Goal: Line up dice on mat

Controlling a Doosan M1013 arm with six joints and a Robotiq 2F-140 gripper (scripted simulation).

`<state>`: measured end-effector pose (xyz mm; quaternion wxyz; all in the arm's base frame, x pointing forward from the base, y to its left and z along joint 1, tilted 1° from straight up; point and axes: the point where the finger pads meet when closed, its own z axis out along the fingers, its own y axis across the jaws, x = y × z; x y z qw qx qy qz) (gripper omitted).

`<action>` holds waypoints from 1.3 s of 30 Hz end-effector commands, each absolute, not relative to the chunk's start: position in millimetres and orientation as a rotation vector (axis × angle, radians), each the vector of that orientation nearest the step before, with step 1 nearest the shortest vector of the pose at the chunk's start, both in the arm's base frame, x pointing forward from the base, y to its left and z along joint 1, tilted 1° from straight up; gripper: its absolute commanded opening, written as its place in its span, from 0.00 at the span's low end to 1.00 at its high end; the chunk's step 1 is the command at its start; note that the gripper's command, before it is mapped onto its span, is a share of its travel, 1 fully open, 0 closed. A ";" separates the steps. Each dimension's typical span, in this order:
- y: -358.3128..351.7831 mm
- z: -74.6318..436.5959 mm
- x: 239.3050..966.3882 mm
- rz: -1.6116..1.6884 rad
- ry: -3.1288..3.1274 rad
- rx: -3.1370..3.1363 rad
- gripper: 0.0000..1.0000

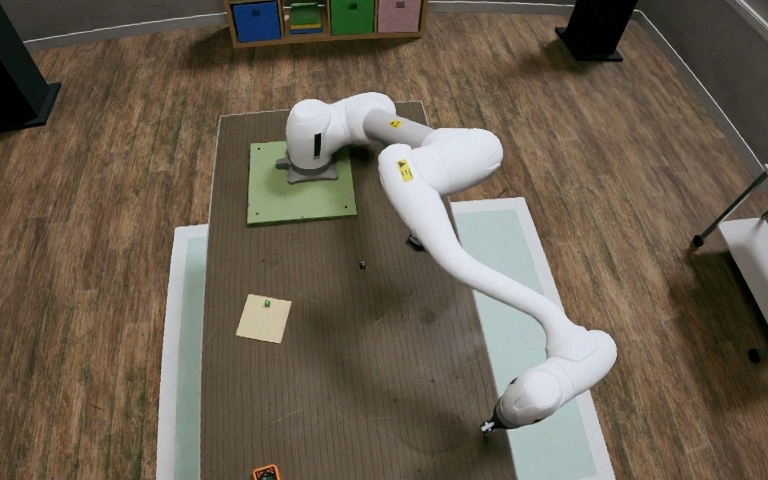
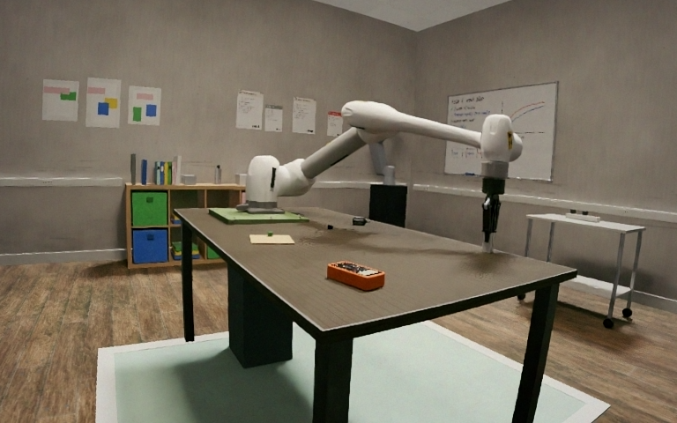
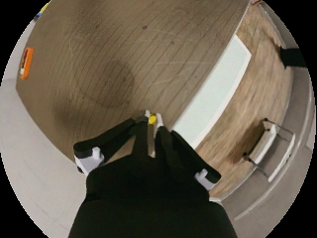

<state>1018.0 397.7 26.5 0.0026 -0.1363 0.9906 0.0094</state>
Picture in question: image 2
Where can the beige square mat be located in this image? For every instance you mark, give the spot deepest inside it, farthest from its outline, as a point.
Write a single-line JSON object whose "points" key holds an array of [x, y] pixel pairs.
{"points": [[275, 239]]}

